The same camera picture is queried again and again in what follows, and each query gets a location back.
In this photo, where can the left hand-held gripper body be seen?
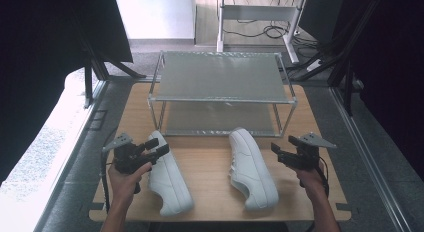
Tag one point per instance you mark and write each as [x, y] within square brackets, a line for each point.
[125, 157]

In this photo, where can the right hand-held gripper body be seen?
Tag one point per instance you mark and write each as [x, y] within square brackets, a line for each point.
[305, 157]

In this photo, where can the white sneaker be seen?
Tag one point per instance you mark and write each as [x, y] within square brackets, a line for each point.
[170, 178]
[251, 168]

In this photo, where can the two-tier metal shoe rack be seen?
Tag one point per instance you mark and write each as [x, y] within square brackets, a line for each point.
[220, 77]

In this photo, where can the person's right hand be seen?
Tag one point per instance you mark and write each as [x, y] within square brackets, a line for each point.
[310, 182]

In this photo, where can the person's left hand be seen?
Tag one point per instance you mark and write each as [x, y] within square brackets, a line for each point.
[125, 185]

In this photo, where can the white power strip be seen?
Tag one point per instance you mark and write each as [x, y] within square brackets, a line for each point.
[314, 65]

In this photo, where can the black metal stand legs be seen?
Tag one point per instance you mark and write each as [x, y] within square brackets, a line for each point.
[88, 75]

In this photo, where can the black curtain with stand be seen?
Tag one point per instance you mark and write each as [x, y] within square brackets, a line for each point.
[393, 75]

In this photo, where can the dark monitor panel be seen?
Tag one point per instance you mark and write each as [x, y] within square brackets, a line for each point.
[320, 15]

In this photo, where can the large black curtain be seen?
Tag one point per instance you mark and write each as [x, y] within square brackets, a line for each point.
[40, 58]

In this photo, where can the aluminium floor rail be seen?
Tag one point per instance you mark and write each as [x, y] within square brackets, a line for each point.
[71, 155]
[366, 145]

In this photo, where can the white desk frame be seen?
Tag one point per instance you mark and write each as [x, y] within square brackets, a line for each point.
[256, 12]

